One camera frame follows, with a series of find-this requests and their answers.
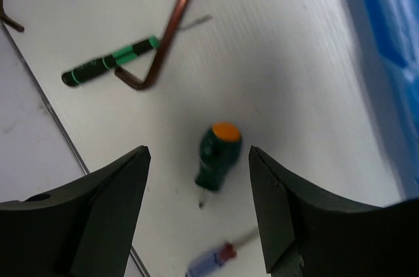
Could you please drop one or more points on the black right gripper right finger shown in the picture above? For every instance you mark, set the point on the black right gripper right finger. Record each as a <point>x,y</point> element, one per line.
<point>306,230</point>

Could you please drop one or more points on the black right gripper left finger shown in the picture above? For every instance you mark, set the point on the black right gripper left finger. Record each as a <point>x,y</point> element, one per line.
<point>83,228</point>

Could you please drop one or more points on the brown hex key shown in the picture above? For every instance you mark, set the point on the brown hex key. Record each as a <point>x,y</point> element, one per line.
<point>9,21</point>
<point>162,52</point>

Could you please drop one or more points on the stubby green screwdriver centre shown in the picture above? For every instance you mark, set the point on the stubby green screwdriver centre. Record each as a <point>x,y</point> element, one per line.
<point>219,151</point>

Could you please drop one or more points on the slim green black screwdriver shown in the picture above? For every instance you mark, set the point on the slim green black screwdriver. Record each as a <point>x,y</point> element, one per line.
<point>98,66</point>

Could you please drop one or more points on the blue three-compartment bin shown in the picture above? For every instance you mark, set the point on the blue three-compartment bin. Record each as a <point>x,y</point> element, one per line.
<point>388,34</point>

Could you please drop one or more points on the blue red handle screwdriver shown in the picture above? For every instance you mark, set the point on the blue red handle screwdriver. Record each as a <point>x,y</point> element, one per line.
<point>216,258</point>

